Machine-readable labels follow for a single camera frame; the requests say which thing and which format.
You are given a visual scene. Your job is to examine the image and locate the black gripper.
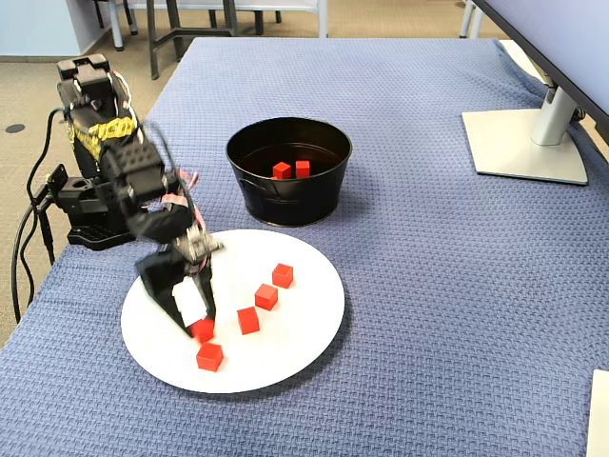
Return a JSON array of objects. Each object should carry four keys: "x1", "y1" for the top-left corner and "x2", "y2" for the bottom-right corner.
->
[{"x1": 127, "y1": 207, "x2": 219, "y2": 339}]

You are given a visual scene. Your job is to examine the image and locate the white round plate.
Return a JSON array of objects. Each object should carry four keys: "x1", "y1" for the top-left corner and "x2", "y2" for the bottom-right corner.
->
[{"x1": 120, "y1": 228, "x2": 346, "y2": 395}]

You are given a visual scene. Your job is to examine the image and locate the black metal bucket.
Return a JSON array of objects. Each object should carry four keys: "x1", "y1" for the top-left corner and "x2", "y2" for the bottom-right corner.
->
[{"x1": 225, "y1": 116, "x2": 354, "y2": 229}]

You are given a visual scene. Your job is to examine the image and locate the blue woven tablecloth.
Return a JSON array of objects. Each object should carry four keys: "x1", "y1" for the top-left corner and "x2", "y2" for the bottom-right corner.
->
[{"x1": 0, "y1": 36, "x2": 609, "y2": 457}]

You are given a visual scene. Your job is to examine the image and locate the pale blue chair leg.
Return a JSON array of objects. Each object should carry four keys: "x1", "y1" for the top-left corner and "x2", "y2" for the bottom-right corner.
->
[{"x1": 108, "y1": 0, "x2": 127, "y2": 52}]

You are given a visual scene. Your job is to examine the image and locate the white desk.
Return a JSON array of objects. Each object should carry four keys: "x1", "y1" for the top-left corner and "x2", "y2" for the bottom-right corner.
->
[{"x1": 235, "y1": 0, "x2": 330, "y2": 40}]

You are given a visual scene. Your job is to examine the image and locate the silver desktop monitor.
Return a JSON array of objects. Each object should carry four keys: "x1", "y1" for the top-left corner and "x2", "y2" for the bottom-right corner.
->
[{"x1": 460, "y1": 0, "x2": 609, "y2": 187}]

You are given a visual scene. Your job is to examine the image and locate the pale grey desk legs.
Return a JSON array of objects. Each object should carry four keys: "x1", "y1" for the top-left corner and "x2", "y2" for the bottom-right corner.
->
[{"x1": 458, "y1": 0, "x2": 484, "y2": 41}]

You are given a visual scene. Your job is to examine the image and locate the white paper sheet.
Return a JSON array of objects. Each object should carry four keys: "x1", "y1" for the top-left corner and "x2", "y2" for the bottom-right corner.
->
[{"x1": 585, "y1": 368, "x2": 609, "y2": 457}]

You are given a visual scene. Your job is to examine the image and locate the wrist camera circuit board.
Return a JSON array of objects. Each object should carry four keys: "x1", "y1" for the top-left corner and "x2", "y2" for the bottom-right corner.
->
[{"x1": 183, "y1": 227, "x2": 226, "y2": 264}]

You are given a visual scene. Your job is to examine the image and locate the red white servo wire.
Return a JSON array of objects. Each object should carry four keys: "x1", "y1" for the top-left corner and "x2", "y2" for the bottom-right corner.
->
[
  {"x1": 109, "y1": 70, "x2": 147, "y2": 144},
  {"x1": 142, "y1": 169, "x2": 201, "y2": 215}
]

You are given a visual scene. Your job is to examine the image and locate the thick black cable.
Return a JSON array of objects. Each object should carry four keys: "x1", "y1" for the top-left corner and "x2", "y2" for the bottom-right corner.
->
[
  {"x1": 10, "y1": 189, "x2": 51, "y2": 326},
  {"x1": 23, "y1": 209, "x2": 53, "y2": 308}
]

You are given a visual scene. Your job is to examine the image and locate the thin black camera cable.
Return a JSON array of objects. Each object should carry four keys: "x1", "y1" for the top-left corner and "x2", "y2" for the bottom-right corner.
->
[{"x1": 26, "y1": 108, "x2": 68, "y2": 201}]

